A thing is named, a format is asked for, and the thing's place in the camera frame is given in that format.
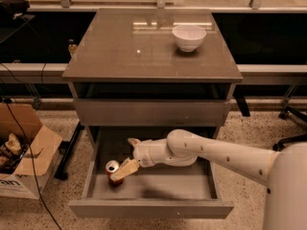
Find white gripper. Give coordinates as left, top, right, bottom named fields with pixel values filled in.
left=110, top=138, right=197, bottom=181

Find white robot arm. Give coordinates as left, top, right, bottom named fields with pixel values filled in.
left=106, top=129, right=307, bottom=230

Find white ceramic bowl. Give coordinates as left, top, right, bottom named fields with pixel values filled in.
left=172, top=25, right=206, bottom=52

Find brown cardboard box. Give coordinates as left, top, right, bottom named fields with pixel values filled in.
left=0, top=103, right=62, bottom=199

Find closed grey top drawer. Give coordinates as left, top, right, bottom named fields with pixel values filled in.
left=74, top=99, right=230, bottom=127

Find snack bags in box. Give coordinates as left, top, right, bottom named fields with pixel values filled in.
left=0, top=133, right=27, bottom=174

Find black cable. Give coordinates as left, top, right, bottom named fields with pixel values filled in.
left=0, top=62, right=63, bottom=230

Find open grey middle drawer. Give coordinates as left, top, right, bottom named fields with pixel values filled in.
left=69, top=127, right=234, bottom=219

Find black bag on desk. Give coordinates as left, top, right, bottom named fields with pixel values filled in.
left=0, top=0, right=30, bottom=27

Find black office chair base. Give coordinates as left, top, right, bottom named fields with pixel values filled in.
left=272, top=105, right=307, bottom=151

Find red coke can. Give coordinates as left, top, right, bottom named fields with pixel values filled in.
left=105, top=160, right=124, bottom=186

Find small bottle behind cabinet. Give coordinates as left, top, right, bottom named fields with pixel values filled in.
left=68, top=39, right=78, bottom=57

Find grey drawer cabinet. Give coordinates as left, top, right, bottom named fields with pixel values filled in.
left=62, top=9, right=242, bottom=140

